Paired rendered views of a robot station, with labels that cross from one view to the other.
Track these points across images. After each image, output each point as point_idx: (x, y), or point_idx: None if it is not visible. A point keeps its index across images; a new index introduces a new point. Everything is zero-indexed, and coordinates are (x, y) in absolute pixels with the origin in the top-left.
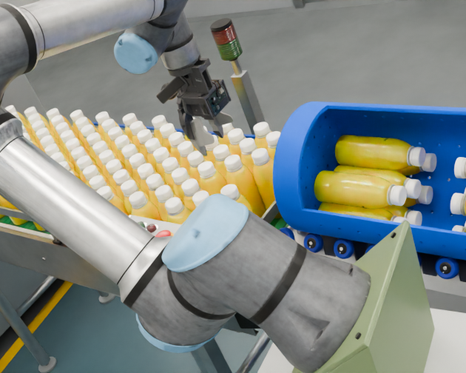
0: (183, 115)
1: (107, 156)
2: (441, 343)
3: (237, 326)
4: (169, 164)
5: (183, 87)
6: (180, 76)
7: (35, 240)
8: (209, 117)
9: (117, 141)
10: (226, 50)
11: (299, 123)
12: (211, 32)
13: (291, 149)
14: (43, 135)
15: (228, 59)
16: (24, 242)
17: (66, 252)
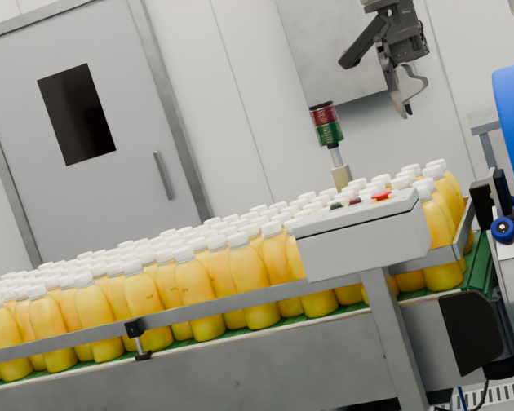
0: (385, 59)
1: (213, 231)
2: None
3: (456, 375)
4: (316, 204)
5: (382, 30)
6: (381, 15)
7: (98, 371)
8: (421, 52)
9: (216, 225)
10: (330, 130)
11: (511, 68)
12: (312, 112)
13: None
14: (87, 262)
15: (333, 142)
16: (73, 388)
17: (155, 370)
